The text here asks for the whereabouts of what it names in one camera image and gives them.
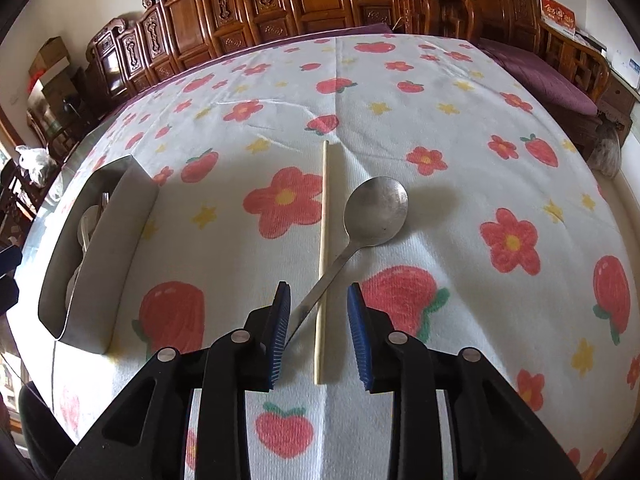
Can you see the cardboard box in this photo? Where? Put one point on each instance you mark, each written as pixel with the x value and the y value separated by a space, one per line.
pixel 49 57

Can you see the grey sack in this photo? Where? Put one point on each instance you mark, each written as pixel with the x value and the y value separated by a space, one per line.
pixel 605 152

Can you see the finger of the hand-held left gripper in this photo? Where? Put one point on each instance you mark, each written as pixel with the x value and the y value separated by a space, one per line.
pixel 9 260
pixel 7 295

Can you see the metal fork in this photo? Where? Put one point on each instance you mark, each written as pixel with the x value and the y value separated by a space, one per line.
pixel 104 202

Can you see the large metal spoon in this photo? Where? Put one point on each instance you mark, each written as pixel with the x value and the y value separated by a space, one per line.
pixel 377 210

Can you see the dark wooden chair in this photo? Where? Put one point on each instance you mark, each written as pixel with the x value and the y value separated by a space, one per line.
pixel 15 195

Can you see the red desk calendar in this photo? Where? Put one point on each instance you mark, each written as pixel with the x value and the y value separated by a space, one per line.
pixel 556 11

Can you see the light wooden chopstick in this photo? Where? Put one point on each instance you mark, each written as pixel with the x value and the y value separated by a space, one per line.
pixel 323 260

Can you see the clear plastic bag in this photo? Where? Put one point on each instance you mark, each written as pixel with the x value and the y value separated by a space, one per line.
pixel 34 162

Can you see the long carved wooden sofa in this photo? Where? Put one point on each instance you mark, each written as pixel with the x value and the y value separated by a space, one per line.
pixel 250 5

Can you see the stainless steel utensil box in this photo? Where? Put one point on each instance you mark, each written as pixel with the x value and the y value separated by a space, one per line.
pixel 120 240

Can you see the white box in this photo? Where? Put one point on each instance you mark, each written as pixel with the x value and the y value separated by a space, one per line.
pixel 625 67

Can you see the white ceramic spoon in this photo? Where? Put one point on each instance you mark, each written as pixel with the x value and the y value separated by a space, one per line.
pixel 89 222

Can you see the purple armchair cushion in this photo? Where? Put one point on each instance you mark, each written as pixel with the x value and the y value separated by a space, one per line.
pixel 545 77

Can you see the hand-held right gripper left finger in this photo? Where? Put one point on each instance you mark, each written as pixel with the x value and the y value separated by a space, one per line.
pixel 280 340

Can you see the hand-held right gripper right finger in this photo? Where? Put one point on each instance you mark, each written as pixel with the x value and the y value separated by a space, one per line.
pixel 359 340

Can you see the wooden side table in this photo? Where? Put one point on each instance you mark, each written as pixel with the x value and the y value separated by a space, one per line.
pixel 617 105

